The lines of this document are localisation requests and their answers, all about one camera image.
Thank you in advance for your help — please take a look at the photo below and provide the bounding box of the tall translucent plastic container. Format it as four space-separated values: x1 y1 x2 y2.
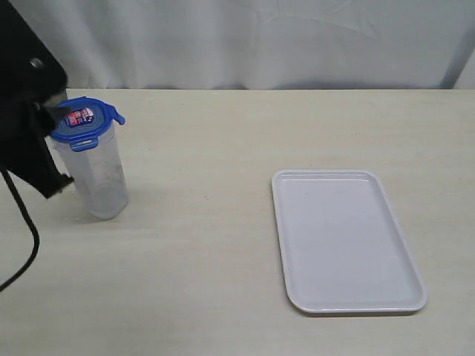
53 125 128 220

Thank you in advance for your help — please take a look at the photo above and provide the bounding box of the white rectangular tray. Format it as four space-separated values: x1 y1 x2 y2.
271 169 428 314

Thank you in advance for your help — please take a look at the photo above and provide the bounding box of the white backdrop curtain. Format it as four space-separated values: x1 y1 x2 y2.
14 0 474 89

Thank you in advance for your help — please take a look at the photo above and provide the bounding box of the blue plastic snap lid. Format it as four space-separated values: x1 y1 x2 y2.
51 96 125 153

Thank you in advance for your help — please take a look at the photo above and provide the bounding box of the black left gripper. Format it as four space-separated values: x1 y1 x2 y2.
1 1 73 199

